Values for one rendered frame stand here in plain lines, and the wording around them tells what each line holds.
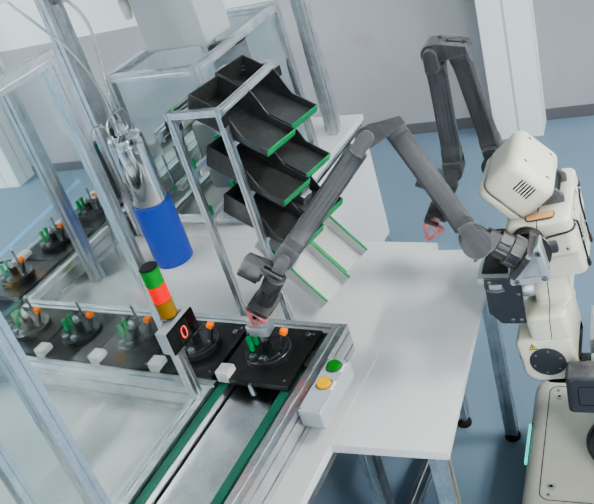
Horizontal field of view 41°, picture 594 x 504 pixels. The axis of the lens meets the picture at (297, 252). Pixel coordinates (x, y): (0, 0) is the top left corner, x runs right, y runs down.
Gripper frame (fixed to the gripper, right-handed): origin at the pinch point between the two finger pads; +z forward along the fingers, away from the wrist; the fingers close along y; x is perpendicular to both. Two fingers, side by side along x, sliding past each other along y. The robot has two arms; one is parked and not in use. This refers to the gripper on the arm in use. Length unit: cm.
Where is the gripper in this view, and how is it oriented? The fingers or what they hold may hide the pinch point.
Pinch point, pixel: (256, 318)
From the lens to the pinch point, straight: 224.9
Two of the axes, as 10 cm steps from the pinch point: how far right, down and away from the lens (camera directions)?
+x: 8.6, 5.0, -0.8
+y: -4.0, 5.9, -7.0
